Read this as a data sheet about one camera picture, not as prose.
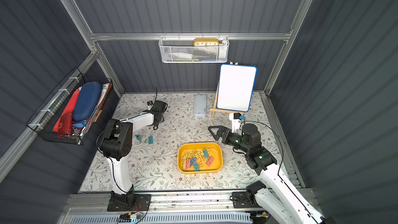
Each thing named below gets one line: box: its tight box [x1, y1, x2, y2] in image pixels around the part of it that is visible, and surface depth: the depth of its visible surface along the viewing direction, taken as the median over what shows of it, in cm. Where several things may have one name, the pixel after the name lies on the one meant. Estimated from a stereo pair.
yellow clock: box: [193, 37, 220, 47], surface depth 90 cm
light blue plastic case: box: [193, 93, 207, 118], surface depth 113 cm
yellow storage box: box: [177, 142, 224, 174], surface depth 88 cm
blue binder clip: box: [190, 156, 198, 166], surface depth 86 cm
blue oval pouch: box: [72, 81, 103, 122], surface depth 74 cm
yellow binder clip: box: [181, 149, 193, 162], surface depth 89 cm
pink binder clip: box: [205, 156, 215, 167], surface depth 86 cm
